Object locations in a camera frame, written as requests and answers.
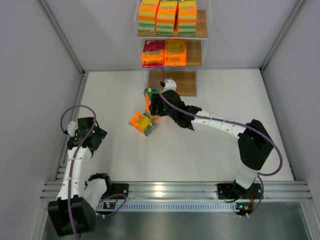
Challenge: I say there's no pink Scrub Mommy box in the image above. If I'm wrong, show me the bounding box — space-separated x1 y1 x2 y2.
141 40 165 68

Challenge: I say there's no clear acrylic shelf unit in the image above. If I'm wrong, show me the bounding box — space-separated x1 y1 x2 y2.
134 0 212 97

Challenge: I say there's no orange Scrub Daddy box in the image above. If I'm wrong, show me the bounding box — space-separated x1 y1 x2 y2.
164 39 187 66

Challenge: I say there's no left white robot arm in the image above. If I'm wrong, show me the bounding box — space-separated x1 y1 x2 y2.
47 117 110 238

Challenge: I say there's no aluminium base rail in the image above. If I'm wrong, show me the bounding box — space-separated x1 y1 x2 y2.
40 179 313 214

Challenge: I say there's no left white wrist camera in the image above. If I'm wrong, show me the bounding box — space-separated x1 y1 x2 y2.
63 121 78 137

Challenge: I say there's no orange yellow sponge pack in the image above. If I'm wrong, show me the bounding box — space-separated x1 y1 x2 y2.
129 112 156 137

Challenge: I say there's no orange sponge box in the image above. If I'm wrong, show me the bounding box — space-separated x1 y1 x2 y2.
177 0 198 35

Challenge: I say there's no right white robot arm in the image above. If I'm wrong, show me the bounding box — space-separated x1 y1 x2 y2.
148 90 274 200

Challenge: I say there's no orange sponge pack label side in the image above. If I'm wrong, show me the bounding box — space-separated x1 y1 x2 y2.
137 0 160 32

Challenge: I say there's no small green orange sponge pack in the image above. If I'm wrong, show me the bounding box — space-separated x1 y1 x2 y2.
144 106 160 121

